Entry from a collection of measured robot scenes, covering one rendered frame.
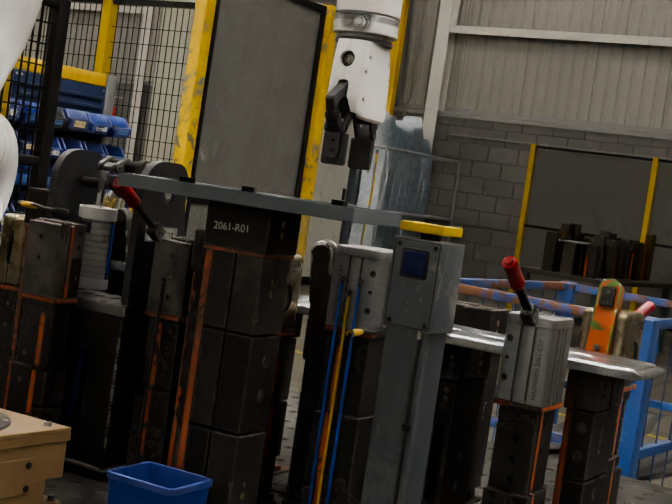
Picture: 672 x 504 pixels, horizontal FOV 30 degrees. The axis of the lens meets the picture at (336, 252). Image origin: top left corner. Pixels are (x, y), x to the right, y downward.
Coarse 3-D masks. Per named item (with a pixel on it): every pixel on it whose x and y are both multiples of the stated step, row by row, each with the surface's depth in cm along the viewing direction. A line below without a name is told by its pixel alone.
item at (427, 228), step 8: (408, 224) 154; (416, 224) 154; (424, 224) 153; (432, 224) 154; (424, 232) 153; (432, 232) 152; (440, 232) 152; (448, 232) 153; (456, 232) 155; (432, 240) 155; (440, 240) 155
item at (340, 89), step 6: (342, 84) 157; (336, 90) 155; (342, 90) 156; (330, 96) 154; (336, 96) 154; (342, 96) 156; (330, 102) 154; (336, 102) 155; (330, 108) 155; (336, 108) 155; (330, 114) 155
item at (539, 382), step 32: (512, 320) 164; (544, 320) 162; (512, 352) 164; (544, 352) 162; (512, 384) 164; (544, 384) 162; (512, 416) 164; (544, 416) 165; (512, 448) 164; (544, 448) 167; (512, 480) 165
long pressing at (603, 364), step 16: (0, 240) 233; (304, 304) 192; (448, 336) 180; (464, 336) 180; (480, 336) 186; (496, 336) 189; (496, 352) 177; (576, 352) 183; (592, 352) 186; (576, 368) 171; (592, 368) 170; (608, 368) 169; (624, 368) 169; (640, 368) 174; (656, 368) 180
